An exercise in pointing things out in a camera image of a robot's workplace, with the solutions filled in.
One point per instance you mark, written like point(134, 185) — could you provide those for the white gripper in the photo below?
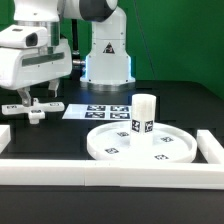
point(20, 68)

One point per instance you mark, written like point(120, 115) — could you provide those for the white cross table base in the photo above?
point(36, 112)

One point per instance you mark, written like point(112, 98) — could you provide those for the white round table top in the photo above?
point(166, 144)

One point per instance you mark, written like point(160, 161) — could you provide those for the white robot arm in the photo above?
point(107, 65)

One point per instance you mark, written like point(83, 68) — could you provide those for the white left fence bar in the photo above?
point(5, 136)

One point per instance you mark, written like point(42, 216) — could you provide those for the white fence bar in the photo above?
point(110, 173)
point(5, 136)
point(210, 148)

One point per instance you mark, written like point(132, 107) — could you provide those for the white marker sheet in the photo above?
point(97, 112)

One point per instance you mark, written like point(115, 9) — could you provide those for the white front fence bar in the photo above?
point(110, 173)

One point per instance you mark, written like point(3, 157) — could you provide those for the white right fence bar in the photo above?
point(210, 148)

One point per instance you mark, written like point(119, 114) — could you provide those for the black camera stand pole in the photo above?
point(76, 59)

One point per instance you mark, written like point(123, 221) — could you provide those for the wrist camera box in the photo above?
point(22, 37)

